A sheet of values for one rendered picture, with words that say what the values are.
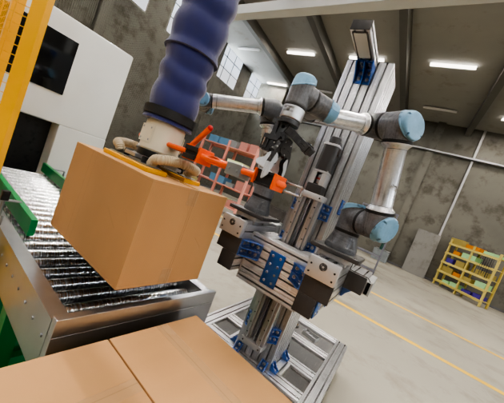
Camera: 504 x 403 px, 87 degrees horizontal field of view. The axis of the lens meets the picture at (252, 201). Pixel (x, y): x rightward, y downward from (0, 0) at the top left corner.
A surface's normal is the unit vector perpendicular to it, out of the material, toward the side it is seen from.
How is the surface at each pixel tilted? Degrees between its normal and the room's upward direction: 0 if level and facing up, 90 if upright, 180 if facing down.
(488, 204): 90
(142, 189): 90
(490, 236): 90
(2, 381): 0
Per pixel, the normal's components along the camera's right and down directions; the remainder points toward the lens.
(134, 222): -0.53, -0.15
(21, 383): 0.36, -0.93
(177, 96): 0.35, -0.09
